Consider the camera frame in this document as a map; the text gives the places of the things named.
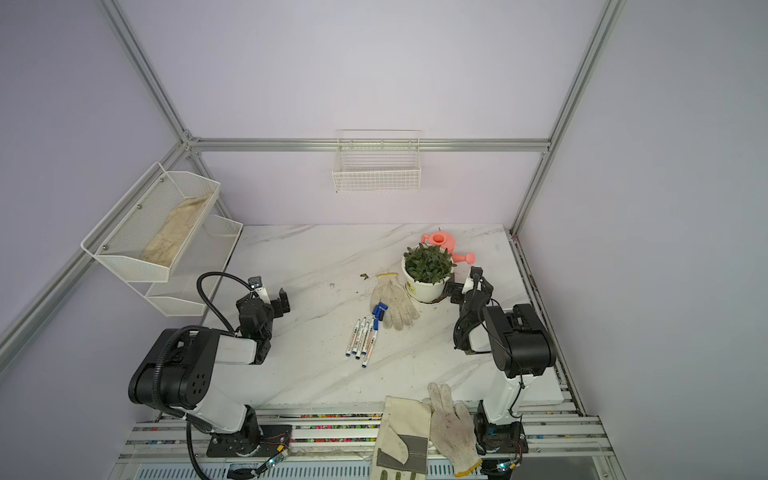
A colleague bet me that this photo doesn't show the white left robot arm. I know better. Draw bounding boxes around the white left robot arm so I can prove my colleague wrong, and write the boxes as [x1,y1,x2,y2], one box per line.
[128,289,290,442]

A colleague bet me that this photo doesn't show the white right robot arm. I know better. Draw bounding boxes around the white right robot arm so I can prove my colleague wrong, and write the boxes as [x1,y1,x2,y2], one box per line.
[444,266,557,429]

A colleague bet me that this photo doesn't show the potted green plant white pot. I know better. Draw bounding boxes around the potted green plant white pot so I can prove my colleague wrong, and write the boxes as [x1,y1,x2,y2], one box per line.
[402,243,456,304]

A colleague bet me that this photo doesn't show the pink watering can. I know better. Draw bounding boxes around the pink watering can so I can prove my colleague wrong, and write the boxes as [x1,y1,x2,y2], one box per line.
[420,231,476,265]

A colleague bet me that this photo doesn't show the white knit glove on table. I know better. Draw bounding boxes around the white knit glove on table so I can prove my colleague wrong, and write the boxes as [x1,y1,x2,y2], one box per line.
[369,272,419,331]

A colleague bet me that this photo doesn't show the lower white mesh shelf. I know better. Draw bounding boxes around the lower white mesh shelf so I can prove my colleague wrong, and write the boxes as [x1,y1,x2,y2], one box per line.
[144,214,243,317]

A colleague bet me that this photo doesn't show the white mesh shelf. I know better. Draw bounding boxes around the white mesh shelf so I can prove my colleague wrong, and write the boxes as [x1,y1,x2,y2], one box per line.
[144,214,243,317]
[81,163,220,283]

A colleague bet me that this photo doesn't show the beige cloth in shelf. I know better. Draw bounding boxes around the beige cloth in shelf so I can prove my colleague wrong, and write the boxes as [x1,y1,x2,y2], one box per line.
[140,194,211,267]

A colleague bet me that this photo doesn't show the white knit glove front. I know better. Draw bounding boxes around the white knit glove front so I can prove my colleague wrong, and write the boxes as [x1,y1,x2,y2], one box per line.
[427,383,481,478]

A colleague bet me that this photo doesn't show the upper white mesh shelf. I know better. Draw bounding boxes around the upper white mesh shelf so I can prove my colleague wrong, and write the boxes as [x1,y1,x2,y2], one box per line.
[81,163,220,283]

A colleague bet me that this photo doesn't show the beige leather work glove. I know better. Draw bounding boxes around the beige leather work glove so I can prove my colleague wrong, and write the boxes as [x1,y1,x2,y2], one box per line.
[369,397,432,480]

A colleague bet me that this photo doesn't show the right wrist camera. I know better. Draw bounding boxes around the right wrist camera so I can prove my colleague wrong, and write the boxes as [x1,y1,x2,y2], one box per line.
[461,275,478,301]

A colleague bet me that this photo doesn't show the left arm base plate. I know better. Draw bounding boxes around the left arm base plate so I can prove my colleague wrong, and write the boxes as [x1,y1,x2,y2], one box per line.
[206,424,293,458]

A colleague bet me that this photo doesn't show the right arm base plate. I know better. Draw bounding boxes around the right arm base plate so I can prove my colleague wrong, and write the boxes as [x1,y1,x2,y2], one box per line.
[473,401,529,455]

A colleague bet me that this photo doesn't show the white wire wall basket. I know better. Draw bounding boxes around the white wire wall basket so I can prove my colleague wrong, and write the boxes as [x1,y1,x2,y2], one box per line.
[332,129,422,194]

